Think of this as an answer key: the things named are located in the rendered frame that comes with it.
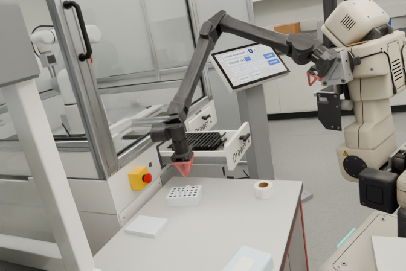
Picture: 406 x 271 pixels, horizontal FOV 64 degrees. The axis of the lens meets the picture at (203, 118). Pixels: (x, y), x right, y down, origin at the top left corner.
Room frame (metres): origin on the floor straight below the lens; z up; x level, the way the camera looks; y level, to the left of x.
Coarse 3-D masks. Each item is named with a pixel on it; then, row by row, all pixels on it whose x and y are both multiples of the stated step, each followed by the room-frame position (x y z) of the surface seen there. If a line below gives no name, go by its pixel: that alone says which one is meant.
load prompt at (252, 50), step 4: (248, 48) 2.36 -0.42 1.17; (252, 48) 2.37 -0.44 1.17; (232, 52) 2.30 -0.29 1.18; (236, 52) 2.31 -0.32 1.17; (240, 52) 2.32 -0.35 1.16; (244, 52) 2.33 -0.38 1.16; (248, 52) 2.34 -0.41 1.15; (252, 52) 2.35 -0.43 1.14; (256, 52) 2.36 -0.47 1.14; (224, 56) 2.25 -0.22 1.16; (228, 56) 2.26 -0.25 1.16; (232, 56) 2.27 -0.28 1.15; (236, 56) 2.28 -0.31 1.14; (240, 56) 2.29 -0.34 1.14
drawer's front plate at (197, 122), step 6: (210, 108) 1.87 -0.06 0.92; (198, 114) 1.75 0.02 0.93; (204, 114) 1.78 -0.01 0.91; (210, 114) 1.85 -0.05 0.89; (192, 120) 1.65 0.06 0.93; (198, 120) 1.70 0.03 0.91; (204, 120) 1.77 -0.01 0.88; (210, 120) 1.84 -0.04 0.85; (192, 126) 1.63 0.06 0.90; (198, 126) 1.69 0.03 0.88; (210, 126) 1.83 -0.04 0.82
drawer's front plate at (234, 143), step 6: (246, 126) 1.42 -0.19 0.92; (240, 132) 1.34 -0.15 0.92; (246, 132) 1.41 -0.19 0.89; (234, 138) 1.27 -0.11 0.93; (228, 144) 1.21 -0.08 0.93; (234, 144) 1.26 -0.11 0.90; (240, 144) 1.32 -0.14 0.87; (246, 144) 1.39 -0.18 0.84; (228, 150) 1.20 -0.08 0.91; (234, 150) 1.25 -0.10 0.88; (228, 156) 1.20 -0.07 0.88; (234, 156) 1.24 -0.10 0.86; (240, 156) 1.30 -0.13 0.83; (228, 162) 1.20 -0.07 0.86; (234, 162) 1.23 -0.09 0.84; (228, 168) 1.20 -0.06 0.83
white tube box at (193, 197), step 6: (192, 186) 1.17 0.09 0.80; (174, 192) 1.15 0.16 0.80; (192, 192) 1.12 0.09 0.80; (198, 192) 1.11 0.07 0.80; (168, 198) 1.11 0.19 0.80; (174, 198) 1.11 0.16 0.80; (180, 198) 1.10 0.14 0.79; (186, 198) 1.09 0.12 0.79; (192, 198) 1.09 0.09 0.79; (198, 198) 1.10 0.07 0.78; (168, 204) 1.11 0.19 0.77; (174, 204) 1.11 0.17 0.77; (180, 204) 1.10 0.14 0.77; (186, 204) 1.09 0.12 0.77; (192, 204) 1.09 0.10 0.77; (198, 204) 1.08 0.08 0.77
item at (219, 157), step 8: (232, 136) 1.46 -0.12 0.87; (168, 144) 1.46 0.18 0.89; (224, 144) 1.46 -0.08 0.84; (160, 152) 1.36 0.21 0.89; (168, 152) 1.34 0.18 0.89; (200, 152) 1.27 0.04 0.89; (208, 152) 1.26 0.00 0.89; (216, 152) 1.24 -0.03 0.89; (224, 152) 1.22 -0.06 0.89; (168, 160) 1.34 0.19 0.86; (200, 160) 1.27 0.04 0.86; (208, 160) 1.26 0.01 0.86; (216, 160) 1.24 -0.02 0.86; (224, 160) 1.22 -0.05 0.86
